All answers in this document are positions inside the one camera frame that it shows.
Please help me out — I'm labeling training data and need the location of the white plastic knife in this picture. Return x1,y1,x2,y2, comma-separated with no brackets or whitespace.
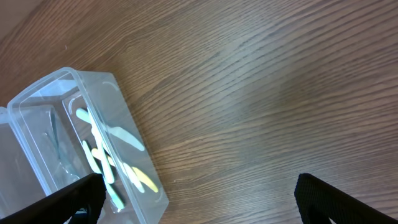
101,142,145,193

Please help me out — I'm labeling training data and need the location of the clear plastic container left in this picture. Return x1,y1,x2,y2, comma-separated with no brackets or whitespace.
0,107,45,218

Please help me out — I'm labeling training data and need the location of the clear plastic container right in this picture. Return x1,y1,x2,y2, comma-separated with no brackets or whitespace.
6,67,170,224

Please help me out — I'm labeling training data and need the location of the clear plastic container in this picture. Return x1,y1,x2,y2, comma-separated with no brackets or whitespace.
0,107,45,218
6,67,170,224

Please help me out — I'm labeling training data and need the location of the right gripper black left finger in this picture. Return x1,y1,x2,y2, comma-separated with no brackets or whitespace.
1,173,106,224

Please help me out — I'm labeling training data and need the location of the teal plastic knife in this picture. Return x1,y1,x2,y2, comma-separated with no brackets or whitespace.
82,141,124,212

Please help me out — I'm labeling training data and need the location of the yellow plastic knife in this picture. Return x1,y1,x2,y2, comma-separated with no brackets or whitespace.
91,148,159,193

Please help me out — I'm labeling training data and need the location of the pale grey-blue plastic knife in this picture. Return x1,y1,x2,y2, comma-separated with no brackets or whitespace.
76,108,146,151

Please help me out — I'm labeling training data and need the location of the light blue plastic knife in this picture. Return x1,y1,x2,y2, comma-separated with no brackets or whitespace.
87,108,115,184

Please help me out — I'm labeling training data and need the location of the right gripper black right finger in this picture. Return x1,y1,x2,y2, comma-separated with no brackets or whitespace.
294,173,397,224

